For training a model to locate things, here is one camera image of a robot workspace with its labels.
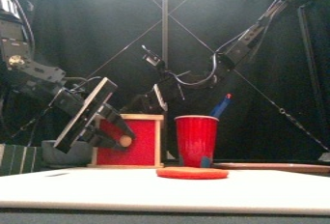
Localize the grey bowl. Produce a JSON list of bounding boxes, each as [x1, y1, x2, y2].
[[41, 139, 94, 166]]

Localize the flat orange dough disc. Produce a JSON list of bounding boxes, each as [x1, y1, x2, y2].
[[156, 166, 232, 181]]

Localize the wooden drawer box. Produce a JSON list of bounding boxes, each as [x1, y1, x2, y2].
[[89, 113, 166, 169]]

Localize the grey vertical frame pole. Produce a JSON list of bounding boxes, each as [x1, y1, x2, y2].
[[162, 0, 170, 66]]

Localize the red front wooden drawer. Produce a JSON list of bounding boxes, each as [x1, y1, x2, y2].
[[96, 119, 158, 166]]

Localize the brown wooden board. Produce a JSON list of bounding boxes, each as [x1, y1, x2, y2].
[[212, 161, 330, 175]]

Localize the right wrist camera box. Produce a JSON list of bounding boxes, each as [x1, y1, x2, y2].
[[141, 44, 168, 71]]

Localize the thin diagonal brace wire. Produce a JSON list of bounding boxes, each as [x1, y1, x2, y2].
[[125, 0, 330, 154], [86, 0, 217, 78]]

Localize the green striped cloth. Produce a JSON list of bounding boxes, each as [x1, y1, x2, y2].
[[0, 143, 46, 177]]

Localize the red plastic cup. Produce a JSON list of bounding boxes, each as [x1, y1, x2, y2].
[[173, 114, 221, 169]]

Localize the blue tool with red tip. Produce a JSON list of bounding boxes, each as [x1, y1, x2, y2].
[[209, 93, 234, 119]]

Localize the black frame post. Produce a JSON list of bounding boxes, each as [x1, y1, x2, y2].
[[297, 4, 328, 135]]

